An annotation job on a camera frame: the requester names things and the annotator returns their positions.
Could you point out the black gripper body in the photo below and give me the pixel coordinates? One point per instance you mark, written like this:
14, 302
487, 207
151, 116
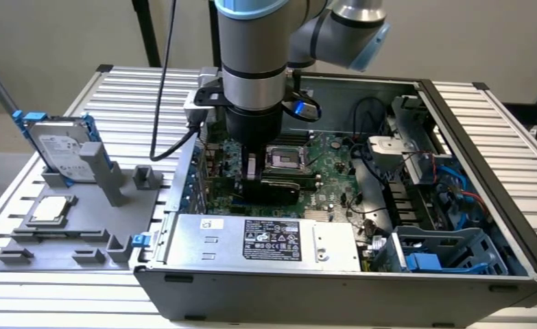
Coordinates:
252, 125

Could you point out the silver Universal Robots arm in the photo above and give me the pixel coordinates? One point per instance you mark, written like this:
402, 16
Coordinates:
250, 41

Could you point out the black RAM stick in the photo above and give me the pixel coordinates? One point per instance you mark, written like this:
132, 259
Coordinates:
295, 177

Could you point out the green motherboard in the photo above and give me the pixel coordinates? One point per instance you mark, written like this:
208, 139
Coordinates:
331, 178

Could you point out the round coin battery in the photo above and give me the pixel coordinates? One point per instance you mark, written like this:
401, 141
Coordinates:
336, 144

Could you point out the small silver heatsink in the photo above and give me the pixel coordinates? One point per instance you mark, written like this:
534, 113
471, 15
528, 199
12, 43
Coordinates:
318, 215

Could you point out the silver power supply unit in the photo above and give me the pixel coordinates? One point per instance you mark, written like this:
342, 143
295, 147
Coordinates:
231, 243

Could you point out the blue case latch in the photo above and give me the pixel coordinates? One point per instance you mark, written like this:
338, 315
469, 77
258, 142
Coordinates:
140, 240

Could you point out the blue disk carrier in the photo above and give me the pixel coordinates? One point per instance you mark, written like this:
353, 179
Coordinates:
95, 137

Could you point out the black stand pole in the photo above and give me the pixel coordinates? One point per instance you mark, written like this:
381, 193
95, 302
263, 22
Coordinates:
148, 34

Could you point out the grey parts rack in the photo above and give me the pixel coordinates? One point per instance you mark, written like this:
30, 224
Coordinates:
89, 212

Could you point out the silver hard disk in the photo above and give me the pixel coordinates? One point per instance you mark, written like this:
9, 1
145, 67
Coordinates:
61, 150

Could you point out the black open PC case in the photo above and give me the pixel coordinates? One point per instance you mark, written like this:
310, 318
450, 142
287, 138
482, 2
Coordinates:
340, 294

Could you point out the silver CPU chip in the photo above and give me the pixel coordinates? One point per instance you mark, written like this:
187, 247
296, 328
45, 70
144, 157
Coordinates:
52, 208

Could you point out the blue plastic disk bay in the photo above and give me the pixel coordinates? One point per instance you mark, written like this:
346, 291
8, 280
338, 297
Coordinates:
441, 253

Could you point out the CPU socket with metal frame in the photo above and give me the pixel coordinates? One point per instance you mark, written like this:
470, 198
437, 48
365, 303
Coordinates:
286, 157

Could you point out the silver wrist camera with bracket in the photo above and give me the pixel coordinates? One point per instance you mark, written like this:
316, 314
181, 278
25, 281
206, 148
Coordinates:
206, 97

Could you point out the silver metal drive bracket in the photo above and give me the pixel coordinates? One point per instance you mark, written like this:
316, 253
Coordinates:
401, 144

